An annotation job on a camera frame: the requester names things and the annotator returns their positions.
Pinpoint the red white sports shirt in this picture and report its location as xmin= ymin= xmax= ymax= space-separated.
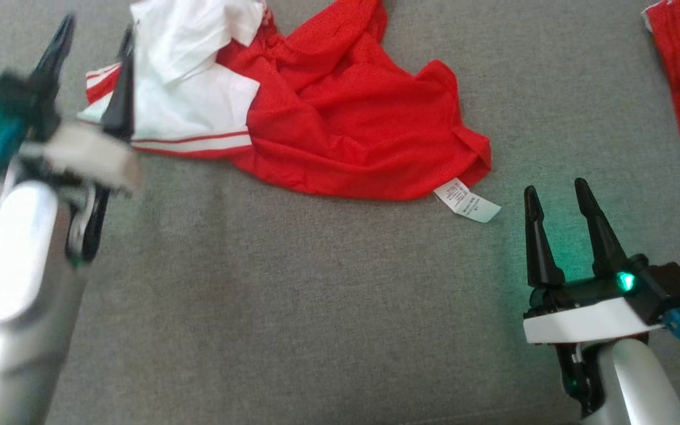
xmin=77 ymin=0 xmax=501 ymax=224

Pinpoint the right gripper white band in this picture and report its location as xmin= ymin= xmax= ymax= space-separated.
xmin=523 ymin=178 xmax=662 ymax=417

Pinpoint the large grey sofa seat cushion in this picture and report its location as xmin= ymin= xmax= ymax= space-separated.
xmin=0 ymin=0 xmax=680 ymax=425

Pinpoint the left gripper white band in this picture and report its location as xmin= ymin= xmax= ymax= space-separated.
xmin=18 ymin=15 xmax=146 ymax=266

